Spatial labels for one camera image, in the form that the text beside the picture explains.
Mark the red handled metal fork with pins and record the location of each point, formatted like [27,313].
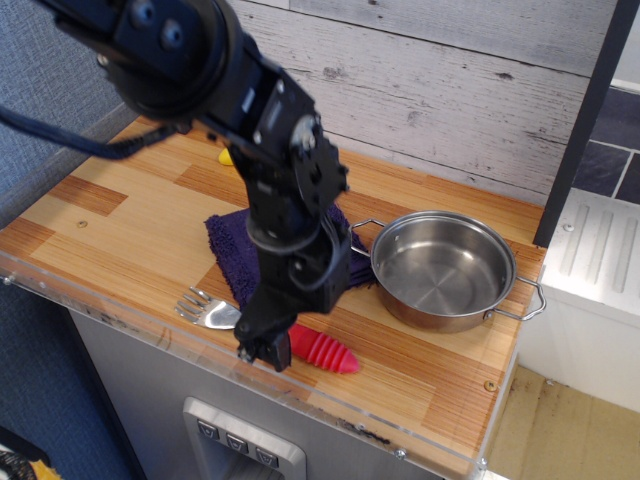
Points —
[314,347]

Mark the silver dispenser panel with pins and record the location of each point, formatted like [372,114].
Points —
[227,447]

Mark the black post right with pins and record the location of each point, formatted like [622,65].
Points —
[607,61]

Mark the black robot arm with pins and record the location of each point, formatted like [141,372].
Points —
[190,63]

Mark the yellow object bottom left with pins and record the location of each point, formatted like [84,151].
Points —
[15,466]

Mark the grey toy cabinet front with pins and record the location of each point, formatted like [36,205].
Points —
[147,385]

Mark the stainless steel pot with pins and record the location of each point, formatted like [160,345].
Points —
[443,272]

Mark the yellow toy banana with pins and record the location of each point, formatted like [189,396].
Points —
[224,158]

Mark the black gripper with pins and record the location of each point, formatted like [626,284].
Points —
[309,280]

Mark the white toy sink unit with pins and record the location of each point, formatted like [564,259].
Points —
[588,336]

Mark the purple folded cloth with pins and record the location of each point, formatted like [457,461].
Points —
[237,256]

